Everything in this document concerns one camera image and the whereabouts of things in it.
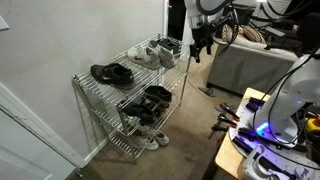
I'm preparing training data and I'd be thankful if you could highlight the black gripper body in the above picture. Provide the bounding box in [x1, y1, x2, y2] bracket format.
[192, 23, 218, 49]

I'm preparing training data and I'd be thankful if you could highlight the dark grey shoe white sole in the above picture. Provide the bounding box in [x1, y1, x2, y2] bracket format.
[143, 85, 173, 104]

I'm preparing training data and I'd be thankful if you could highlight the black shoe white swoosh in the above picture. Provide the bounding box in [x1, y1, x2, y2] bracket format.
[89, 62, 137, 91]

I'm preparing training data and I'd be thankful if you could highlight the small white shoe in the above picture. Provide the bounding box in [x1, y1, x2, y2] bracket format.
[125, 114, 143, 133]
[136, 123, 152, 134]

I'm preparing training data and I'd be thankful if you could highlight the dark grey sneaker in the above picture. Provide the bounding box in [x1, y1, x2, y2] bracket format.
[157, 37, 183, 59]

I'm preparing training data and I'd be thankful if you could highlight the grey couch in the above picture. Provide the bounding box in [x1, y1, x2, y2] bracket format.
[206, 33, 301, 98]

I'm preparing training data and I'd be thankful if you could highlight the patterned cushion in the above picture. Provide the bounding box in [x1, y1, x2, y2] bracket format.
[221, 23, 268, 46]

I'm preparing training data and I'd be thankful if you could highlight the white sneaker black swoosh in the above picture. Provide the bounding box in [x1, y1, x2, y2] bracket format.
[126, 46, 163, 71]

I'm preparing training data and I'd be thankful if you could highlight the black clamp orange tip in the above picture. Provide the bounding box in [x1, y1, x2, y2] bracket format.
[216, 113, 238, 129]
[219, 102, 241, 122]

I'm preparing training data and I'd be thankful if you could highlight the dark equipment pile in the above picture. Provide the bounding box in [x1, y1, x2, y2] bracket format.
[263, 18, 301, 51]

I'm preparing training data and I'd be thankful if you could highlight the black clamp metal bar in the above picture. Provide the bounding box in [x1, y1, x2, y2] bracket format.
[208, 123, 231, 140]

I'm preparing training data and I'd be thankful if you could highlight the black striped slide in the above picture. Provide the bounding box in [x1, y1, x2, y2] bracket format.
[122, 101, 158, 127]

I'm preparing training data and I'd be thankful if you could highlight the light grey sneaker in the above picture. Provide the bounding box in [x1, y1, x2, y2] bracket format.
[129, 134, 160, 152]
[148, 129, 170, 147]

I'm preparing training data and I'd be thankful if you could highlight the white VR controller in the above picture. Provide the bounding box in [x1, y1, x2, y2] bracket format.
[241, 143, 268, 180]

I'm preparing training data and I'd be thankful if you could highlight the yellow emergency stop button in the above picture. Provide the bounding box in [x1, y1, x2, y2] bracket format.
[305, 114, 320, 134]

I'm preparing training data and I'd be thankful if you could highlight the white baseboard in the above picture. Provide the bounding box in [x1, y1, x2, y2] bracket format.
[83, 135, 112, 163]

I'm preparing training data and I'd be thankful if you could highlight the white panel door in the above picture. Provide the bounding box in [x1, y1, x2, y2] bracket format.
[0, 81, 88, 180]

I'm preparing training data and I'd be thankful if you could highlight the chrome wire shoe rack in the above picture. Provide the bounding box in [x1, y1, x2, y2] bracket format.
[71, 33, 194, 164]

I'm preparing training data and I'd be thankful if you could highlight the white wall switch plate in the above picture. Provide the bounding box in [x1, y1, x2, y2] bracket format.
[0, 14, 10, 33]

